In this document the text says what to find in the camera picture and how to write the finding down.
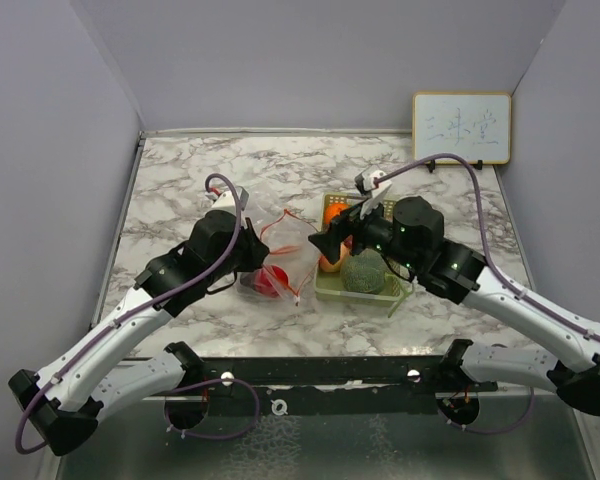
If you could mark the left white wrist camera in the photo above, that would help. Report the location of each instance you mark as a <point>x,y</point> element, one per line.
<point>224,200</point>

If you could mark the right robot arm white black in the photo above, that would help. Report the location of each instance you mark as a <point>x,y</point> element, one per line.
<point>566,360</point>

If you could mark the peach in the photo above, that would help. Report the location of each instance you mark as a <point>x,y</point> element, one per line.
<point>328,267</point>

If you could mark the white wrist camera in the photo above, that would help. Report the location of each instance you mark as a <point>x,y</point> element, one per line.
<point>224,200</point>
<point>373,184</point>

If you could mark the green plastic basket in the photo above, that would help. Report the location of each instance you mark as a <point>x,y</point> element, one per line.
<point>329,287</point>

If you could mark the orange fruit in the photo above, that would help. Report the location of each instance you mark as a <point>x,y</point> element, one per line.
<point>333,210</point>

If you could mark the red apple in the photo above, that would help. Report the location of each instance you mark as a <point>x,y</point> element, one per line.
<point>270,281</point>

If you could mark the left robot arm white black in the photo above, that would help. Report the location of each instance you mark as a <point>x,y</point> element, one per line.
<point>68,399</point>

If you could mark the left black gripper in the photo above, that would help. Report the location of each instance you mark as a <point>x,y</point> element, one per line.
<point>257,250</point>

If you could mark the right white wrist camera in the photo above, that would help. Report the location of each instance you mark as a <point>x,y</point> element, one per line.
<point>373,184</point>

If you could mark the clear zip bag orange zipper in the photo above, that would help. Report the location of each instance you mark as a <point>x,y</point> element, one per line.
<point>286,235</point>

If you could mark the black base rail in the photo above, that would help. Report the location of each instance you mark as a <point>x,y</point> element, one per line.
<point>309,386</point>

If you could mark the green melon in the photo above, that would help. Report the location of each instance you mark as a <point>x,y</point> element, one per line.
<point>364,273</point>

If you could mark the small whiteboard wooden frame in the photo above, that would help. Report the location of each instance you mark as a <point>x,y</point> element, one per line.
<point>473,125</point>

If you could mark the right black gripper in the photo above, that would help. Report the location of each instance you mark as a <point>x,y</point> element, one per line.
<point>343,224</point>

